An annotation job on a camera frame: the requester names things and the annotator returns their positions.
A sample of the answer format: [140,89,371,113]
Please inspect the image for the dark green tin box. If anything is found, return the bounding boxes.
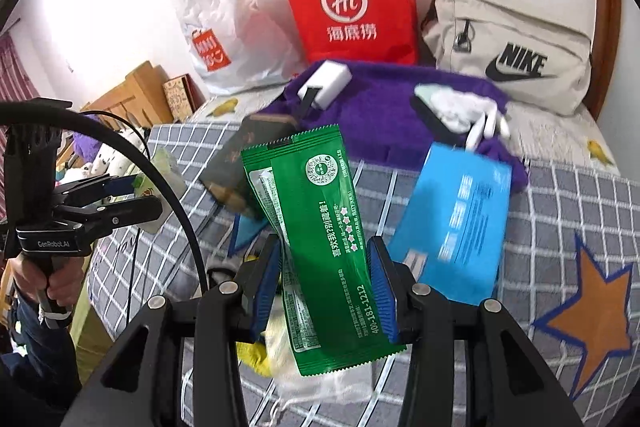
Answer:
[200,114,297,222]

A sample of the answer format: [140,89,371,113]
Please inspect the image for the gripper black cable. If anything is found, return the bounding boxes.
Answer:
[0,101,209,299]
[79,109,153,323]

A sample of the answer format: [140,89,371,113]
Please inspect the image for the white sponge block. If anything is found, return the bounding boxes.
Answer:
[297,61,352,108]

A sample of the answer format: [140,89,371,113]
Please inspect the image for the pale green wipes pack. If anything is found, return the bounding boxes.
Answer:
[137,149,187,235]

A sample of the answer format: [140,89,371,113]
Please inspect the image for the green snack packet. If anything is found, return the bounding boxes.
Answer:
[241,123,407,378]

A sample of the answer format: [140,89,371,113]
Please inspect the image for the person's left forearm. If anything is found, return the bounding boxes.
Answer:
[0,294,83,413]

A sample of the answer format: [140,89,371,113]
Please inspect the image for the purple plush toy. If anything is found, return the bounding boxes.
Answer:
[71,131,103,160]

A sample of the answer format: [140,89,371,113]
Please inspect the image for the pink striped curtain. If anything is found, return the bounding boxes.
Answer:
[0,32,33,110]

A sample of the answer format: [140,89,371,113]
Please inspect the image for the black strap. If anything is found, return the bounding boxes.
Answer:
[297,84,321,125]

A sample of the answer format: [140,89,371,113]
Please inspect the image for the blue tissue pack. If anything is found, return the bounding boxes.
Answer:
[387,142,514,306]

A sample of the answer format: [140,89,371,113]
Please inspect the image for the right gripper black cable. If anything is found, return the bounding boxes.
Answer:
[0,101,209,299]

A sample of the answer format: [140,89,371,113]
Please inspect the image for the grey checked tablecloth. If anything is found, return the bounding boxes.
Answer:
[87,122,640,427]

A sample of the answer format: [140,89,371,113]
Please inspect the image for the white plastic shopping bag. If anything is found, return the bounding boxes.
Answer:
[167,0,301,95]

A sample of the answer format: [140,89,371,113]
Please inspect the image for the yellow mesh pouch black trim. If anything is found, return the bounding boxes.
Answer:
[239,314,283,378]

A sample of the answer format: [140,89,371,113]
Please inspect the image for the white plush toy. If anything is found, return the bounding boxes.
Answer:
[90,139,132,182]

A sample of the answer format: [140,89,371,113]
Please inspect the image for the person's left hand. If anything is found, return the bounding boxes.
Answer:
[10,254,83,315]

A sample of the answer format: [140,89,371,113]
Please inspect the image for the grey waist bag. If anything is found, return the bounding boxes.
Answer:
[420,0,593,116]

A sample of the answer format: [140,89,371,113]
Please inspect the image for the purple fleece towel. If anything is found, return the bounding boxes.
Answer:
[260,59,531,195]

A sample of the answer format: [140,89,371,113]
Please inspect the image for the white tissue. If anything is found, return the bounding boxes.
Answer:
[270,349,376,410]

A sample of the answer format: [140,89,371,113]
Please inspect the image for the white glove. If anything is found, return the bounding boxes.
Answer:
[425,88,511,152]

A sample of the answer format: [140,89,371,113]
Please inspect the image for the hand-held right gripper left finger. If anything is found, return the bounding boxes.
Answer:
[65,233,283,427]

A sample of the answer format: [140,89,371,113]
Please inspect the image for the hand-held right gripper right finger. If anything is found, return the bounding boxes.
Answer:
[365,236,588,427]

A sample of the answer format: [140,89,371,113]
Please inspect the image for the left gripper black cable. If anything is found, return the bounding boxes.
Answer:
[79,109,153,323]

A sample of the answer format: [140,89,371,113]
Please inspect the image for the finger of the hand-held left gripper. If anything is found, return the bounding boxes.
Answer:
[52,194,164,235]
[50,174,140,208]

